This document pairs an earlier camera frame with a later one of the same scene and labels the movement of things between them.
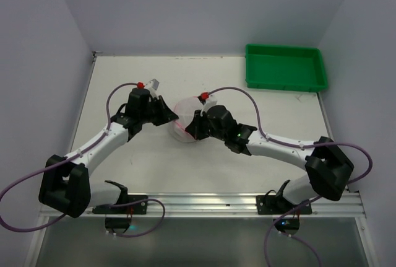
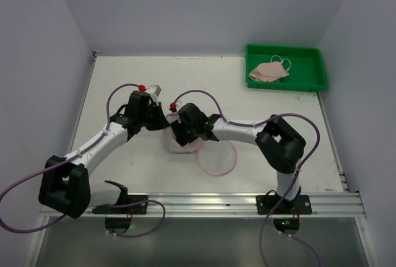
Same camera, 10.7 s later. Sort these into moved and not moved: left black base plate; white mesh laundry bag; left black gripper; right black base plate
Moved: white mesh laundry bag
Not moved: right black base plate; left black gripper; left black base plate
